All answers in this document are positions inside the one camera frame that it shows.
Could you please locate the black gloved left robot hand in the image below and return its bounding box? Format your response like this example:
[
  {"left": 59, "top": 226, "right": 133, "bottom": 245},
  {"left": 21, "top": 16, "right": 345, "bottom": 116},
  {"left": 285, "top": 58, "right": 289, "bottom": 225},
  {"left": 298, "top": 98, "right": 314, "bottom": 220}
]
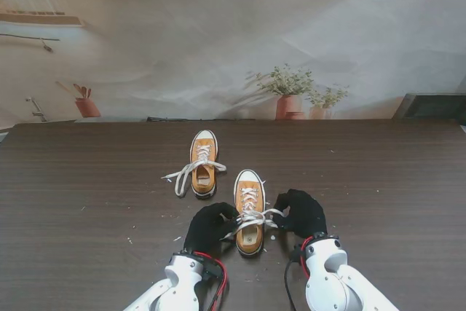
[{"left": 183, "top": 202, "right": 240, "bottom": 256}]

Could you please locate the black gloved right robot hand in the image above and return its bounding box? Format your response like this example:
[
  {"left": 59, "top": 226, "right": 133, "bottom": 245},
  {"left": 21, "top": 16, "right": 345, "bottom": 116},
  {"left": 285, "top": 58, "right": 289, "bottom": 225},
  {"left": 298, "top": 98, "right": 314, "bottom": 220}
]
[{"left": 272, "top": 189, "right": 328, "bottom": 240}]

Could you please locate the black left wrist box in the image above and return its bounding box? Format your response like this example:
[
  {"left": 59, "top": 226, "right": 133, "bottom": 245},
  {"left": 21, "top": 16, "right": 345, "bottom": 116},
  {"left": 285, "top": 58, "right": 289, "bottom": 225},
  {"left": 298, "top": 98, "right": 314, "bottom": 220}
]
[{"left": 202, "top": 261, "right": 224, "bottom": 283}]

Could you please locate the printed kitchen backdrop cloth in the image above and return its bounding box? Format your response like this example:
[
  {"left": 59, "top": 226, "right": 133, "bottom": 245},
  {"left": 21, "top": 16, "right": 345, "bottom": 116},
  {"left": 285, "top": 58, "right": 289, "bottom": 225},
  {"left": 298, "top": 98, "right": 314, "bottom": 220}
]
[{"left": 0, "top": 0, "right": 466, "bottom": 125}]

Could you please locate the red right wrist cable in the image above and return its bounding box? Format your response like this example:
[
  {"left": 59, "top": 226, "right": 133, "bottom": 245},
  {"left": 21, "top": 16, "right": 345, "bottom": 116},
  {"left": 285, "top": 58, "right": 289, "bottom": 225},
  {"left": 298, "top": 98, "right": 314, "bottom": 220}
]
[{"left": 299, "top": 237, "right": 314, "bottom": 279}]

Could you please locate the red wrist cable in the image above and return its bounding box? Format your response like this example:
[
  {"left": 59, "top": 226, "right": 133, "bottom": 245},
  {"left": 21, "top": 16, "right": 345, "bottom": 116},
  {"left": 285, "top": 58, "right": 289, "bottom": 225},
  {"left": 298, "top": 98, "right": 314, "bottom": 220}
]
[
  {"left": 299, "top": 237, "right": 314, "bottom": 279},
  {"left": 192, "top": 251, "right": 229, "bottom": 311}
]

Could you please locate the red left wrist cable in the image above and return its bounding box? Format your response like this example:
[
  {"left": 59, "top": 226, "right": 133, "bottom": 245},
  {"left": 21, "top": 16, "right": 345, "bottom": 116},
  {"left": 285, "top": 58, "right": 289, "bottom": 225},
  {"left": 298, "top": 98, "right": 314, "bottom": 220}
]
[{"left": 192, "top": 251, "right": 229, "bottom": 311}]

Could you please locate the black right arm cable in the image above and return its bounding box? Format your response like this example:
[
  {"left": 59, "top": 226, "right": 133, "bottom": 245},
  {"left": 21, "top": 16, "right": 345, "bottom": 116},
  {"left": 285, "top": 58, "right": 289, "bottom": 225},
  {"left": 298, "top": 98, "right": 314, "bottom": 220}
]
[{"left": 283, "top": 259, "right": 298, "bottom": 311}]

